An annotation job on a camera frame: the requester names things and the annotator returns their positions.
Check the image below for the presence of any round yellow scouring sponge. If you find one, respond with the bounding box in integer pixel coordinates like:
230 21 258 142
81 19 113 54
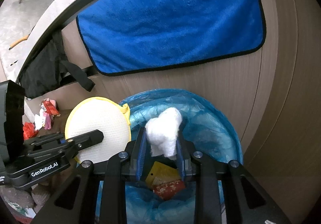
65 97 131 164

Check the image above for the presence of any white tissue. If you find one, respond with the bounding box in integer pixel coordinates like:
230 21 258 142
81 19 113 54
145 107 182 160

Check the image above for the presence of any blue lined trash bin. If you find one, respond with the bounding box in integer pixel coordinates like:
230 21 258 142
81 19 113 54
96 89 244 224

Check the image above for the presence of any crumpled red plastic bag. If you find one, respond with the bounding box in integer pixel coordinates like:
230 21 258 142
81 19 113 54
23 122 39 140

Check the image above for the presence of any pink yellow snack bag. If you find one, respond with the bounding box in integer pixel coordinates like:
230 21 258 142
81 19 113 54
34 110 53 130

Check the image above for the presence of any red snack wrapper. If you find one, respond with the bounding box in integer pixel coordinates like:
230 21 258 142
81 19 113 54
40 98 60 116

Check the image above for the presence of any red wrapper in bin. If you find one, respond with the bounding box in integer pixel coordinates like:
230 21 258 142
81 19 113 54
152 179 186 201

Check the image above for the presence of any yellow paper in bin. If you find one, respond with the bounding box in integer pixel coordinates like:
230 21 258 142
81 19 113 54
145 162 181 188

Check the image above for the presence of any black cloth on cabinet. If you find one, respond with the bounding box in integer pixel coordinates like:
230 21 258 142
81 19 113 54
18 32 95 99

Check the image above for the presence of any blue microfibre towel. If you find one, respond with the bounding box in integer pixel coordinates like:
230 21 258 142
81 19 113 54
76 0 266 76

